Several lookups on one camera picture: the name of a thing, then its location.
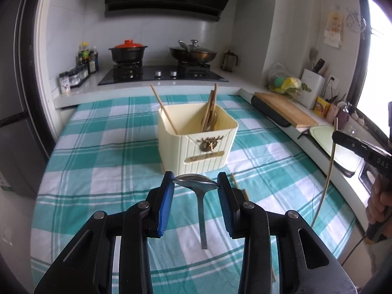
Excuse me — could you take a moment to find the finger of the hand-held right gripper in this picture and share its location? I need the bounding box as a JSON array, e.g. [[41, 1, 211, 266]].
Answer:
[[331, 131, 369, 160]]

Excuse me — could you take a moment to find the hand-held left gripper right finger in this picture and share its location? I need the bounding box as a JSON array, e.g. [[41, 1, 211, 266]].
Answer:
[[217, 172, 359, 294]]

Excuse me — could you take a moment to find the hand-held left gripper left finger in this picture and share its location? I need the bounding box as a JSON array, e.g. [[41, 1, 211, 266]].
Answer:
[[34, 171, 176, 294]]

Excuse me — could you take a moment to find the small long-handled steel spoon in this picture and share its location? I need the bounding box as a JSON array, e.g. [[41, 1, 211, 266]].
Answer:
[[172, 173, 220, 250]]

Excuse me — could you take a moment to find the cream ribbed utensil holder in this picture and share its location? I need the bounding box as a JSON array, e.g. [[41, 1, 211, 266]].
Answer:
[[157, 103, 239, 173]]

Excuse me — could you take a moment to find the person's right hand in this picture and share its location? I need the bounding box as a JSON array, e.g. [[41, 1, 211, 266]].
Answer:
[[367, 174, 392, 225]]

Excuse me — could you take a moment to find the steel sink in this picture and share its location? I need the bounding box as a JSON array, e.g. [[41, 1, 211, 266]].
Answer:
[[357, 161, 380, 189]]

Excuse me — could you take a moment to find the light green cutting board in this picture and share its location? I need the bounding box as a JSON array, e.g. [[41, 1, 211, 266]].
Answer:
[[309, 125, 365, 178]]

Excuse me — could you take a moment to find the purple soap dispenser bottle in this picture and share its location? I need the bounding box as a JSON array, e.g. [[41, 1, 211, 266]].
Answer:
[[337, 102, 353, 127]]

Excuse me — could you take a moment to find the pink jar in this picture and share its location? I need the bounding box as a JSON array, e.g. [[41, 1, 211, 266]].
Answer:
[[326, 103, 339, 121]]

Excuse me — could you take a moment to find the yellow packet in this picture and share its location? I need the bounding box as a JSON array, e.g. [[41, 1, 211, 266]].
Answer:
[[313, 96, 331, 117]]

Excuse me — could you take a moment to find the white knife block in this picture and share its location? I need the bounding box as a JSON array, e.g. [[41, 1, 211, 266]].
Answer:
[[295, 69, 326, 109]]

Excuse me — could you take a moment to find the wooden cutting board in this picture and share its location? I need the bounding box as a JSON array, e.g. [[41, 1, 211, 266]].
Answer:
[[254, 92, 319, 128]]

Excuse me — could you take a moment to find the teal checkered tablecloth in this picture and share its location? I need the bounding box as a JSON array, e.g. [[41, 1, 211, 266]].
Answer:
[[29, 93, 357, 294]]

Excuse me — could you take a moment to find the plastic bag with sponges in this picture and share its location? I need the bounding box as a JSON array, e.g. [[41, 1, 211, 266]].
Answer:
[[268, 63, 311, 94]]

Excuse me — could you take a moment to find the grey spatula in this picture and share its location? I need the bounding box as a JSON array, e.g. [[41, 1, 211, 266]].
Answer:
[[309, 47, 319, 71]]

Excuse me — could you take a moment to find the black gas stove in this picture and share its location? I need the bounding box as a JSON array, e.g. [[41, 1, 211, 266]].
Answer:
[[98, 61, 229, 86]]

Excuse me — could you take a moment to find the dark kettle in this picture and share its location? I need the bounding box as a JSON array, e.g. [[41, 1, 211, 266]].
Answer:
[[221, 50, 239, 72]]

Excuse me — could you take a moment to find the dark wok with lid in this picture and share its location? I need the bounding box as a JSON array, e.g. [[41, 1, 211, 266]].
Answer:
[[168, 40, 219, 65]]

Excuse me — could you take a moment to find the row of spice jars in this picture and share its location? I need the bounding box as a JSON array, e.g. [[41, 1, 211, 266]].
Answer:
[[68, 65, 90, 87]]

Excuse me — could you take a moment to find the black pot with red lid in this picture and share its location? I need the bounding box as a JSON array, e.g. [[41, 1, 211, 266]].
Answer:
[[108, 39, 147, 65]]

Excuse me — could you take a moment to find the grey refrigerator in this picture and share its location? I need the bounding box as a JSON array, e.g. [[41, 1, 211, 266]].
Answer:
[[0, 0, 59, 199]]

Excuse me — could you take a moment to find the white label spice jar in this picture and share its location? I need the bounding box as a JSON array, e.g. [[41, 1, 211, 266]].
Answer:
[[59, 72, 72, 95]]

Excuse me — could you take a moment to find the dark sauce bottle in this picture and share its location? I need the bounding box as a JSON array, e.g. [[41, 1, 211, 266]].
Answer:
[[89, 47, 99, 74]]

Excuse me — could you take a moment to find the yellow cap oil bottle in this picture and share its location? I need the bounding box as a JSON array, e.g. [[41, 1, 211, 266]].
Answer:
[[78, 42, 90, 68]]

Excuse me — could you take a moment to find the white wall outlet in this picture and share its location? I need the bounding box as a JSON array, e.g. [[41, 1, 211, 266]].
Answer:
[[326, 76, 340, 94]]

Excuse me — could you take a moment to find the black cable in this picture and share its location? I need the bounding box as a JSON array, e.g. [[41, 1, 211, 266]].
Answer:
[[338, 236, 368, 265]]

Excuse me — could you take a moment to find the hanging wall towel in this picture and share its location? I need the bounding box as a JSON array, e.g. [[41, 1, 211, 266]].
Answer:
[[323, 4, 343, 48]]

